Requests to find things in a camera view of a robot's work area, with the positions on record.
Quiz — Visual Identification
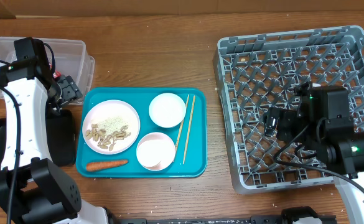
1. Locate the teal serving tray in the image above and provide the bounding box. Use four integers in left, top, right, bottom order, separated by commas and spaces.
75, 87, 207, 178

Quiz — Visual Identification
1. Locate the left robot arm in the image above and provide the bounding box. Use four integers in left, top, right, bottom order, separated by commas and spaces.
0, 37, 116, 223

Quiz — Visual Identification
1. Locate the pink-white bowl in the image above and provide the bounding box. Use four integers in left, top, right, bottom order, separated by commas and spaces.
136, 132, 176, 171

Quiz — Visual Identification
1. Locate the white round plate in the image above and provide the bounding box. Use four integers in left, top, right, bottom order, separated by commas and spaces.
82, 100, 140, 155

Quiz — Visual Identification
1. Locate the peanut shells pile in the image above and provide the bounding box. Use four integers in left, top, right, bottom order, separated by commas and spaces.
84, 124, 131, 151

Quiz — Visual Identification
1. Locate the black plastic bin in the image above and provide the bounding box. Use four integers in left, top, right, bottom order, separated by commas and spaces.
0, 110, 77, 170

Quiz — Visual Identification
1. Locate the rice pile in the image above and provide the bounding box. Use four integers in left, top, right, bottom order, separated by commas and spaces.
98, 116, 128, 134

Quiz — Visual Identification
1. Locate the red snack wrapper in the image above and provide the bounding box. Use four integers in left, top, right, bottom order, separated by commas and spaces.
49, 63, 62, 79

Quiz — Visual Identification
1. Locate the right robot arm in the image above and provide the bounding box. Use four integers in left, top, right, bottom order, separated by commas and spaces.
263, 82, 364, 223

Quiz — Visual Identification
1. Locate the grey dish rack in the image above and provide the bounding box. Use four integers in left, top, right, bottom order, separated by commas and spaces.
213, 26, 364, 194

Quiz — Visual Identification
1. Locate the white bowl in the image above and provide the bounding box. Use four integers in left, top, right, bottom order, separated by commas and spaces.
149, 93, 186, 128

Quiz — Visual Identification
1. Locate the orange carrot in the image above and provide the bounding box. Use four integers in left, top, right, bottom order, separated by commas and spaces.
85, 160, 129, 172

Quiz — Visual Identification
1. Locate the clear plastic bin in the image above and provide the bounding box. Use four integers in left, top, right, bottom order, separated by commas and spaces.
0, 37, 95, 105

